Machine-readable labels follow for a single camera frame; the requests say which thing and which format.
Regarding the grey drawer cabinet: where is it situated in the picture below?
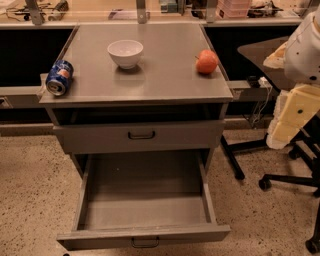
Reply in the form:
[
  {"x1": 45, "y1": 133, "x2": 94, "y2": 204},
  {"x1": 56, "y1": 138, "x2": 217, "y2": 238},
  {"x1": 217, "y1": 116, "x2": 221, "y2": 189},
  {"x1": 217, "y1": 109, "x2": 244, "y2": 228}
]
[{"x1": 40, "y1": 23, "x2": 232, "y2": 175}]

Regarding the blue soda can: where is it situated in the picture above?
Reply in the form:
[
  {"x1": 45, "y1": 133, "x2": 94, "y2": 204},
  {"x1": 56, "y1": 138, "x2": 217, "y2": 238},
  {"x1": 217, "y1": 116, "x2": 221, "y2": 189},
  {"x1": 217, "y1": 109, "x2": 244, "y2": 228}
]
[{"x1": 45, "y1": 60, "x2": 74, "y2": 96}]

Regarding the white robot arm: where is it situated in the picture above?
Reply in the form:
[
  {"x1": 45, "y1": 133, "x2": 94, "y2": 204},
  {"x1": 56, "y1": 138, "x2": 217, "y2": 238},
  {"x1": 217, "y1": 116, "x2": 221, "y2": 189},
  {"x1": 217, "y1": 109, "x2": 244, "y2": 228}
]
[{"x1": 263, "y1": 7, "x2": 320, "y2": 149}]

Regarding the white ceramic bowl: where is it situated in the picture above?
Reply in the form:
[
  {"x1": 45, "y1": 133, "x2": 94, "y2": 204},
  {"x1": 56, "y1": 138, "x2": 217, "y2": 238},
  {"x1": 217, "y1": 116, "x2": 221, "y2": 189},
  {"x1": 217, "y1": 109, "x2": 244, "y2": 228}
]
[{"x1": 107, "y1": 40, "x2": 144, "y2": 69}]

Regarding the pink plastic box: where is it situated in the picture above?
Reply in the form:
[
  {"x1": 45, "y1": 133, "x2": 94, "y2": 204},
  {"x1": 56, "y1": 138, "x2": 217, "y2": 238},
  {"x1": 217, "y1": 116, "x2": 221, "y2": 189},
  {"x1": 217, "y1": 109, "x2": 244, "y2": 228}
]
[{"x1": 217, "y1": 0, "x2": 251, "y2": 19}]

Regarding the white cables and plug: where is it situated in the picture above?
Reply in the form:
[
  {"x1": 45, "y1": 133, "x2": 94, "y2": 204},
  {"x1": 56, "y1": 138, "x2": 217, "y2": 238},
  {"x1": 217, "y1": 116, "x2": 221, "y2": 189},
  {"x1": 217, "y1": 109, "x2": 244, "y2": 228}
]
[{"x1": 247, "y1": 76, "x2": 274, "y2": 128}]

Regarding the open grey lower drawer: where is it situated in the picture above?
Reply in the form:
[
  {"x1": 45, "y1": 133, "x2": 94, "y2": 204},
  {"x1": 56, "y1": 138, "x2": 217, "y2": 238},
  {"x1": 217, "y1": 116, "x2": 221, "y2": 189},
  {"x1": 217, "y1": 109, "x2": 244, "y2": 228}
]
[{"x1": 57, "y1": 150, "x2": 230, "y2": 251}]

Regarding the closed grey upper drawer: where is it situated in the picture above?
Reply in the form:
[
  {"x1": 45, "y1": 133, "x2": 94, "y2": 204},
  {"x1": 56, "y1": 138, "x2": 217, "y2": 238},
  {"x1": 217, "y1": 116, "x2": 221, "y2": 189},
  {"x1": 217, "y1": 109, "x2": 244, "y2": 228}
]
[{"x1": 54, "y1": 120, "x2": 225, "y2": 154}]

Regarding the red apple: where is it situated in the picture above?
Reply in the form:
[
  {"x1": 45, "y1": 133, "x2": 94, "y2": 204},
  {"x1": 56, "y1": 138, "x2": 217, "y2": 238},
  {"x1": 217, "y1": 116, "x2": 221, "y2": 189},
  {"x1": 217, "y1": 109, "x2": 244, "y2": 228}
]
[{"x1": 196, "y1": 50, "x2": 219, "y2": 74}]

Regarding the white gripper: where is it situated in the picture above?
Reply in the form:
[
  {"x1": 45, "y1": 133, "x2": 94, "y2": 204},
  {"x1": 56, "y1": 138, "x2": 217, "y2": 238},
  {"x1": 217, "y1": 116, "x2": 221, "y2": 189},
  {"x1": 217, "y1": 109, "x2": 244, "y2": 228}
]
[{"x1": 263, "y1": 23, "x2": 320, "y2": 149}]

